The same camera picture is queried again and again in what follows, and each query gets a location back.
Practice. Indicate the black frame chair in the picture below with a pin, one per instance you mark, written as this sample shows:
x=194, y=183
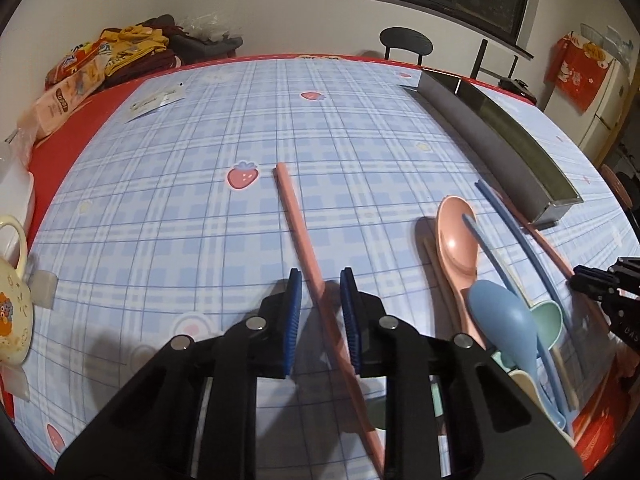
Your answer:
x=515, y=87

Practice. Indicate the white fridge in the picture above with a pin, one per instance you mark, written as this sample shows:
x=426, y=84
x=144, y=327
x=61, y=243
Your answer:
x=607, y=105

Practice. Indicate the cream spoon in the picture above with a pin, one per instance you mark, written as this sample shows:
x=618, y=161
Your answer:
x=525, y=385

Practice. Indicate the blue spoon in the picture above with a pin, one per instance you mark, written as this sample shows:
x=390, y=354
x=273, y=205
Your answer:
x=500, y=320

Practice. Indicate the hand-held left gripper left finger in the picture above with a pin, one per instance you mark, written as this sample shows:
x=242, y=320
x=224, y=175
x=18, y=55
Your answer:
x=292, y=320

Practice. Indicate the dark window sill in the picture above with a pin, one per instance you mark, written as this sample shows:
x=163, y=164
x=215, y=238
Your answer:
x=450, y=12

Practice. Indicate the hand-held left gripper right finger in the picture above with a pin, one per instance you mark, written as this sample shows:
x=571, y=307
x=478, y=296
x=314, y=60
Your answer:
x=350, y=320

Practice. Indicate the white plastic container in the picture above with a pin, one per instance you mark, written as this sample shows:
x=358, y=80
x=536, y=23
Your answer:
x=17, y=190

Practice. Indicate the white paper card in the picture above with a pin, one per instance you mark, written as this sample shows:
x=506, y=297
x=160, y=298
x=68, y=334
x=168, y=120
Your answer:
x=155, y=100

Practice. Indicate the pink tissue packet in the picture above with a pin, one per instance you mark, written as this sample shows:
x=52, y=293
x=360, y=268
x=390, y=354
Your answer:
x=55, y=107

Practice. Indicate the orange snack packet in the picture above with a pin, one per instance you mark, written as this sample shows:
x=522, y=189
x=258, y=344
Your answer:
x=75, y=62

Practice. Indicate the pile of clothes and bags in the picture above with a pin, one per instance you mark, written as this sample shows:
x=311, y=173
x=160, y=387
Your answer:
x=160, y=62

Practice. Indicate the green spoon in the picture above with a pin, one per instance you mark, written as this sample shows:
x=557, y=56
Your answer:
x=547, y=322

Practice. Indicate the yellow printed clothing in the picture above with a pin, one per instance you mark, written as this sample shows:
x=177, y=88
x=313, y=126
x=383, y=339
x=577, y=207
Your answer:
x=135, y=45

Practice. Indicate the small clear plastic packet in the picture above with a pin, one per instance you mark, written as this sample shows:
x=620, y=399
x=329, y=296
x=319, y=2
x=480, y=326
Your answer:
x=41, y=280

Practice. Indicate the cream cartoon mug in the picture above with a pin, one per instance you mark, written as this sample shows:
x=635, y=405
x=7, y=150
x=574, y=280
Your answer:
x=10, y=320

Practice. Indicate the pink chopstick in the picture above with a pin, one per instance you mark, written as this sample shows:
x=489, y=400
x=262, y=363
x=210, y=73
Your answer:
x=545, y=242
x=300, y=225

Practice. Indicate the metal utensil tray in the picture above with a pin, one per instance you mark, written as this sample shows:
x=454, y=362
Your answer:
x=500, y=125

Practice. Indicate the pink spoon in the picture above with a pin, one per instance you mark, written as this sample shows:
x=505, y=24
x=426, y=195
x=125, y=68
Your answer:
x=452, y=235

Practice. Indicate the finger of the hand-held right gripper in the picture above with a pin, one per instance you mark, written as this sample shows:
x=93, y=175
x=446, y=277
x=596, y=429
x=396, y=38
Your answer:
x=629, y=269
x=590, y=282

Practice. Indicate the red printed bag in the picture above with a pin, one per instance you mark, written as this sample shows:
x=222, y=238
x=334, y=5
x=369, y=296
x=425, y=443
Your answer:
x=575, y=72

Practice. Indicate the black round back chair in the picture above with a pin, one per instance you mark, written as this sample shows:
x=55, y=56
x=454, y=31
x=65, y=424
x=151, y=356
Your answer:
x=405, y=40

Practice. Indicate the clear plastic bag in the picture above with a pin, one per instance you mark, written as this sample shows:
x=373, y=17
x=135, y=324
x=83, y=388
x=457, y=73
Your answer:
x=205, y=25

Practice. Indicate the dark grey clothing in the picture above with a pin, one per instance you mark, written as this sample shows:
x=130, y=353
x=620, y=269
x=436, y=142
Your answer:
x=210, y=50

